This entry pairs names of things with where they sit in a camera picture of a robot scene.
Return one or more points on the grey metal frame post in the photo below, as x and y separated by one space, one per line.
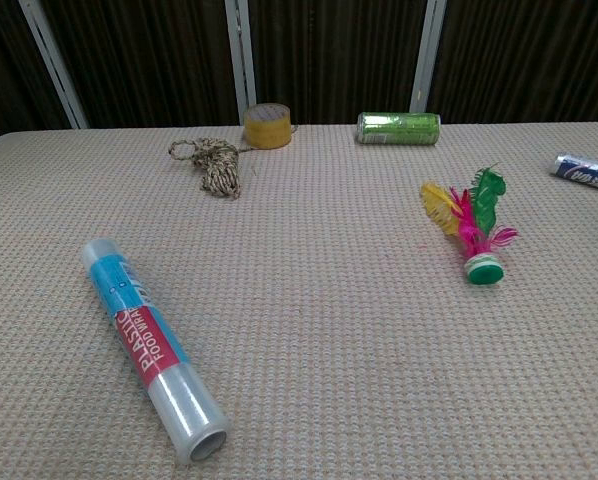
54 62
428 55
240 55

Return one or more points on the colourful feather shuttlecock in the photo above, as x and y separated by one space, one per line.
481 235

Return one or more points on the green drink can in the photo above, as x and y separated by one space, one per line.
399 128

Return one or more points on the beige woven table cloth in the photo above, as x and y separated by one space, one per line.
299 320

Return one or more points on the plastic food wrap roll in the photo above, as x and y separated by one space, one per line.
144 330

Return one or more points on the yellow packing tape roll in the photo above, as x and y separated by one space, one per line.
267 127

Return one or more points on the blue silver wrapped roll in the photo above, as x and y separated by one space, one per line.
586 172

